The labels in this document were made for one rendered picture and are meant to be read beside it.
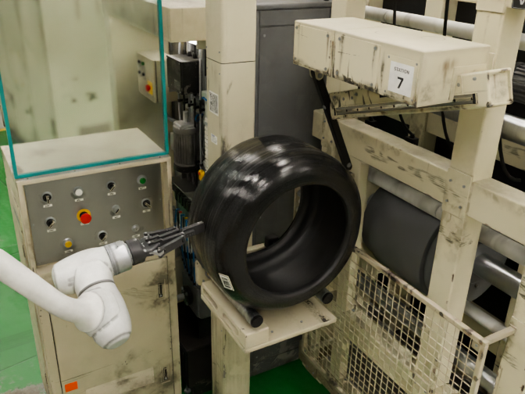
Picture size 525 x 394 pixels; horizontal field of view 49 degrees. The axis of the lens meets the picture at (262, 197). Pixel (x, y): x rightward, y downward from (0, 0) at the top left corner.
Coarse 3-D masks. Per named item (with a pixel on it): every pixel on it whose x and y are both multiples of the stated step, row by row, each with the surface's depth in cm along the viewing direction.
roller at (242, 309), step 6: (210, 276) 208; (234, 300) 193; (240, 306) 190; (246, 306) 188; (240, 312) 190; (246, 312) 186; (252, 312) 185; (246, 318) 186; (252, 318) 183; (258, 318) 184; (252, 324) 183; (258, 324) 185
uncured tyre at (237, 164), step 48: (240, 144) 182; (288, 144) 178; (240, 192) 165; (336, 192) 181; (192, 240) 183; (240, 240) 167; (288, 240) 212; (336, 240) 203; (240, 288) 174; (288, 288) 200
